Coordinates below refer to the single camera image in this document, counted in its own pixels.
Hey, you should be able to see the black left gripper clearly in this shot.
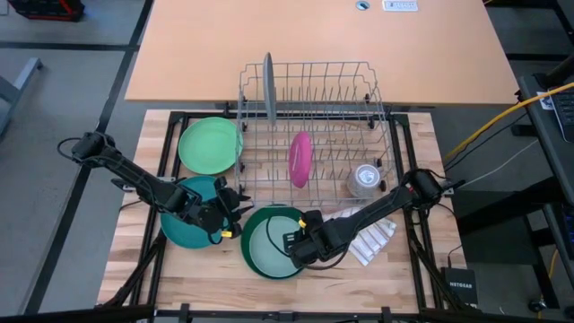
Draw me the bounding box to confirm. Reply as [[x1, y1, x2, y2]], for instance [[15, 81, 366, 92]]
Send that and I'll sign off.
[[208, 176, 256, 239]]

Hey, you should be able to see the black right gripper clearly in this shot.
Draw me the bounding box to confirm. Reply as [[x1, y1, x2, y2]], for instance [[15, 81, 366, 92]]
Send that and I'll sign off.
[[283, 209, 349, 269]]

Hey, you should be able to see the small pale green plate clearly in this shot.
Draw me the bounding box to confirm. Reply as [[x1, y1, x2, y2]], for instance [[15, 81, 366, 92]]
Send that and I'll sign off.
[[248, 215, 306, 275]]

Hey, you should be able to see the dark green plate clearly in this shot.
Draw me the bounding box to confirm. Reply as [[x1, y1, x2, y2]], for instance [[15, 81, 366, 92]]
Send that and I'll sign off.
[[240, 205, 315, 281]]

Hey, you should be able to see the light green plate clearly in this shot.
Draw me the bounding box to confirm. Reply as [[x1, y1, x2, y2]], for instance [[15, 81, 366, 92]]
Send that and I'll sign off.
[[178, 116, 244, 176]]

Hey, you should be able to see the teal plate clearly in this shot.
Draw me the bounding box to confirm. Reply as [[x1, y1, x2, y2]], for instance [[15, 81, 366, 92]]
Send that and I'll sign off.
[[160, 175, 234, 250]]

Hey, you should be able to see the small pink plate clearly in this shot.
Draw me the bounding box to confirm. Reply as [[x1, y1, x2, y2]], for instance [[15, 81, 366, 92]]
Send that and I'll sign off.
[[288, 131, 314, 189]]

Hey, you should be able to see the grey plate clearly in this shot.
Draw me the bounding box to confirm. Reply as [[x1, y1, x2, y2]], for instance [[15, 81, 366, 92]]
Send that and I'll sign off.
[[262, 52, 278, 127]]

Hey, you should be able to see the white striped dish towel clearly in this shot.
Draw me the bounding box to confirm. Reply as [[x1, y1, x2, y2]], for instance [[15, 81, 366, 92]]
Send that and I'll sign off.
[[322, 205, 398, 266]]

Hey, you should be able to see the clear patterned glass cup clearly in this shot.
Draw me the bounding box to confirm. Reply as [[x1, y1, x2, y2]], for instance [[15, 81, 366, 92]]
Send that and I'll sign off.
[[346, 163, 387, 198]]

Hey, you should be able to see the tan wooden desk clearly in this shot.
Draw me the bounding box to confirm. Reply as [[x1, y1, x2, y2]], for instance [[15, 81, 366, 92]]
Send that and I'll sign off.
[[124, 0, 520, 107]]

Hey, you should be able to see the white power strip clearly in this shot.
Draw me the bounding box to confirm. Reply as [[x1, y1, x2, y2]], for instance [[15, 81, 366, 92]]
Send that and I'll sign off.
[[381, 0, 419, 13]]

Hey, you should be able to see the black side table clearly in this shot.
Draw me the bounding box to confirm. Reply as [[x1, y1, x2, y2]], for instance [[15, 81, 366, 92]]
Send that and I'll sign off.
[[515, 53, 574, 310]]

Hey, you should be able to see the black and red toolbox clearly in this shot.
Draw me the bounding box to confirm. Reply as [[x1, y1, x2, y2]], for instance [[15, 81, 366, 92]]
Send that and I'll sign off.
[[6, 0, 86, 22]]

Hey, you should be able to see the white paper sticker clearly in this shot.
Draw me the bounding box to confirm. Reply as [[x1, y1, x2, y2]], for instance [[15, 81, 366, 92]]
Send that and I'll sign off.
[[535, 92, 556, 111]]

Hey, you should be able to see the black keyboard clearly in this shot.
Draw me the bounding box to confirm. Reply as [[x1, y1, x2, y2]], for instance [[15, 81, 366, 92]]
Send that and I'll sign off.
[[549, 89, 574, 144]]

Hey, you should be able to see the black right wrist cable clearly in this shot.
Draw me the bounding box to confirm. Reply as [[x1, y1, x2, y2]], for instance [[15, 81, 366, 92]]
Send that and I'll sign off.
[[265, 214, 351, 272]]

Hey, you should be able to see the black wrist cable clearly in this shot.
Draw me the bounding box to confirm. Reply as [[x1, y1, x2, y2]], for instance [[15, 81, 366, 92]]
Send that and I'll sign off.
[[265, 214, 351, 272], [205, 223, 234, 246]]

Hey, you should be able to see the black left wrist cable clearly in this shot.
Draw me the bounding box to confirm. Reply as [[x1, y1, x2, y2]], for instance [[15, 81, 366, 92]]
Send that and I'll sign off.
[[205, 223, 234, 246]]

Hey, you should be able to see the black metal table frame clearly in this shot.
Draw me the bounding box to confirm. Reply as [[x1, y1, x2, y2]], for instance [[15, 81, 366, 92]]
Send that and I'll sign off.
[[0, 109, 574, 323]]

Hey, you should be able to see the grey wire dish rack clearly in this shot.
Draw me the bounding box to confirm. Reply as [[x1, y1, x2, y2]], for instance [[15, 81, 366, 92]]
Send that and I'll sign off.
[[235, 60, 396, 210]]

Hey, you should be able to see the black network switch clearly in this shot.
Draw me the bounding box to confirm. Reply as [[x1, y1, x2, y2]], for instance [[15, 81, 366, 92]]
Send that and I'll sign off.
[[440, 266, 479, 309]]

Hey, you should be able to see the thin grey cable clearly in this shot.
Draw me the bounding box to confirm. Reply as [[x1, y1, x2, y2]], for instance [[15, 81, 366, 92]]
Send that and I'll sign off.
[[459, 139, 539, 189]]

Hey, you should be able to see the yellow cable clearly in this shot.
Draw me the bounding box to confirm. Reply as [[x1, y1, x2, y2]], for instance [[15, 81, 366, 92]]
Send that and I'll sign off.
[[443, 82, 574, 161]]

